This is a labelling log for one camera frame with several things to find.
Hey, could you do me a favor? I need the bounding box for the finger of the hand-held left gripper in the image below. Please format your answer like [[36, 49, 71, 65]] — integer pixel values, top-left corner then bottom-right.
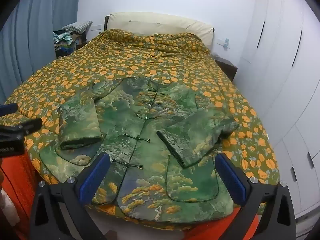
[[0, 103, 18, 117], [0, 118, 43, 142]]

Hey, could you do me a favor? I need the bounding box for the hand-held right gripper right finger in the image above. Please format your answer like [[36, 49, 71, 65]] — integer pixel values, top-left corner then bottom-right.
[[215, 152, 297, 240]]

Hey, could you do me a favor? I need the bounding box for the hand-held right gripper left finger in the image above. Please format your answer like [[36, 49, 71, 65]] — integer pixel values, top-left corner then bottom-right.
[[29, 152, 111, 240]]

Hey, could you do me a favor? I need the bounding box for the green landscape print jacket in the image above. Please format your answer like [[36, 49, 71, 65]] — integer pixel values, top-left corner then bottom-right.
[[39, 76, 240, 224]]

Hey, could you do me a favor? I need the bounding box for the pile of mixed clothes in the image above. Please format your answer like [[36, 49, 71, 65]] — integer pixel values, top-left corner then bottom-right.
[[53, 29, 88, 60]]

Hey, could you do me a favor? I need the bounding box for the orange bed sheet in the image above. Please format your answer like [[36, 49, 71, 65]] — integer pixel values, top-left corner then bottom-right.
[[0, 152, 262, 240]]

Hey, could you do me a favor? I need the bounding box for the blue-grey curtain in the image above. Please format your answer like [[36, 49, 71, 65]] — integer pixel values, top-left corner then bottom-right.
[[0, 0, 82, 104]]

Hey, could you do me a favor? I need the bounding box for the checkered pillow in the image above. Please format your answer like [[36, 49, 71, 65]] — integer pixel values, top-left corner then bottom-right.
[[61, 20, 91, 34]]

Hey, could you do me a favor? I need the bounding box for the dark wooden nightstand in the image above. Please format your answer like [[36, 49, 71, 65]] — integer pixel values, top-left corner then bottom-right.
[[212, 54, 238, 82]]

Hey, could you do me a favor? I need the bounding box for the white wardrobe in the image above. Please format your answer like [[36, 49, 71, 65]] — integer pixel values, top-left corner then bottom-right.
[[236, 0, 320, 222]]

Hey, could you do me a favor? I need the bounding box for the orange floral bedspread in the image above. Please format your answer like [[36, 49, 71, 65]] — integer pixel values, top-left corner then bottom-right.
[[0, 29, 280, 220]]

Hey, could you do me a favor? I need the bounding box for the cream padded headboard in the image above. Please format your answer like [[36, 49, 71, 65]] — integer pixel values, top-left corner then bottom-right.
[[104, 12, 215, 53]]

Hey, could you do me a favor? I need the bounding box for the wall switch with blue tag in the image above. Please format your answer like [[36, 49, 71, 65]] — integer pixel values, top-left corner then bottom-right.
[[217, 38, 231, 51]]

